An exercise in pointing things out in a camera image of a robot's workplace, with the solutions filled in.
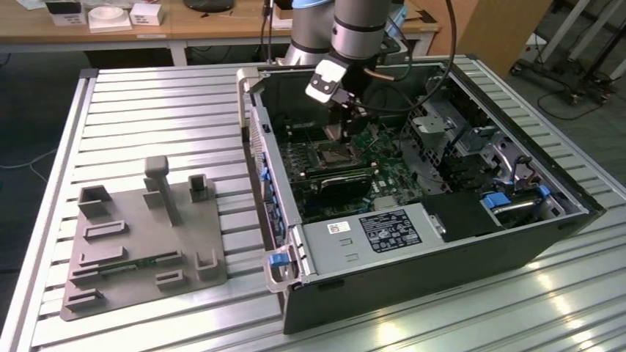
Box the CPU socket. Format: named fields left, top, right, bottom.
left=312, top=142, right=363, bottom=168

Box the green motherboard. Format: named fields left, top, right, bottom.
left=272, top=119, right=427, bottom=225

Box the graphics card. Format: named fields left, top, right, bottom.
left=309, top=172, right=373, bottom=209

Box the metal drive cage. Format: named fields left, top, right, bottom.
left=397, top=71, right=497, bottom=197

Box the small white box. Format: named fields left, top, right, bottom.
left=271, top=4, right=295, bottom=31

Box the wooden cabinet panel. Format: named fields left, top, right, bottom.
left=428, top=0, right=542, bottom=78

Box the black plastic shroud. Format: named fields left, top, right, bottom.
left=420, top=190, right=505, bottom=243

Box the wooden desk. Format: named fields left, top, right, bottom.
left=0, top=0, right=444, bottom=67

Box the silver power supply unit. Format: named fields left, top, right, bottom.
left=296, top=203, right=448, bottom=276

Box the black round object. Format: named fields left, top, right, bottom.
left=182, top=0, right=235, bottom=11

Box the black PC case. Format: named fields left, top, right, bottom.
left=236, top=54, right=608, bottom=335

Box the wheeled equipment cart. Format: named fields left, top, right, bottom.
left=507, top=0, right=626, bottom=111

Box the white printed box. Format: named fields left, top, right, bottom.
left=128, top=2, right=166, bottom=27

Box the grey parts rack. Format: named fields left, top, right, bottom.
left=57, top=155, right=229, bottom=323

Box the white round holder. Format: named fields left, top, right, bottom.
left=85, top=5, right=133, bottom=34

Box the green RAM stick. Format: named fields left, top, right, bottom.
left=96, top=255, right=158, bottom=276

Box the white box with black top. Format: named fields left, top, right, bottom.
left=45, top=0, right=84, bottom=27

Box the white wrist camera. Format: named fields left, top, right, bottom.
left=304, top=59, right=352, bottom=106

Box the dark wrist camera bracket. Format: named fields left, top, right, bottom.
left=375, top=32, right=412, bottom=65

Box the light grey metal bracket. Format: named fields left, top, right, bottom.
left=408, top=114, right=453, bottom=148

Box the black camera cable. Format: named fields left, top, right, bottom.
left=352, top=0, right=459, bottom=111

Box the thin black cable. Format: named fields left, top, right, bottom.
left=257, top=0, right=275, bottom=62

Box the blue drive handle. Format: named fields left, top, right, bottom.
left=480, top=192, right=511, bottom=213

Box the white floor cable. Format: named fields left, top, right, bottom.
left=0, top=148, right=57, bottom=172

